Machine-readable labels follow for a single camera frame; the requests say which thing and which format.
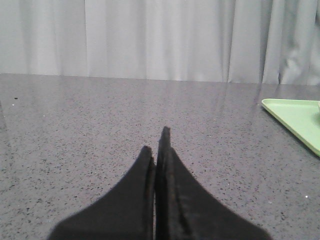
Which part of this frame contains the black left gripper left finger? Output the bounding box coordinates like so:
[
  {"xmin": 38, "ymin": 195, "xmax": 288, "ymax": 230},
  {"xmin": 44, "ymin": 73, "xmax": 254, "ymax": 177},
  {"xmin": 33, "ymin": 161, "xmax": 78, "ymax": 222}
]
[{"xmin": 48, "ymin": 146, "xmax": 156, "ymax": 240}]

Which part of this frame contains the light green plastic tray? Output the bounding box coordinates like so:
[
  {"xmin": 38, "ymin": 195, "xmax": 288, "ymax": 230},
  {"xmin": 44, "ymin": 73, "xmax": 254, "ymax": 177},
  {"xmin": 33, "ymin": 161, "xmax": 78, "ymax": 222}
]
[{"xmin": 261, "ymin": 98, "xmax": 320, "ymax": 156}]

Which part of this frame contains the grey pleated curtain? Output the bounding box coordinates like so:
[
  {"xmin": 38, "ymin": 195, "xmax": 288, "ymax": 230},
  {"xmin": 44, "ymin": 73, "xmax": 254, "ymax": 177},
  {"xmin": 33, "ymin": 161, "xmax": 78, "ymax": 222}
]
[{"xmin": 0, "ymin": 0, "xmax": 320, "ymax": 86}]

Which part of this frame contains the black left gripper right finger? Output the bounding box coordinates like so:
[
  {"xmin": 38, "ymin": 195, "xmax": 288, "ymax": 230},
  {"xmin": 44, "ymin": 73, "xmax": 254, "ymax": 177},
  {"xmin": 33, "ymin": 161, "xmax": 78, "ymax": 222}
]
[{"xmin": 155, "ymin": 126, "xmax": 271, "ymax": 240}]

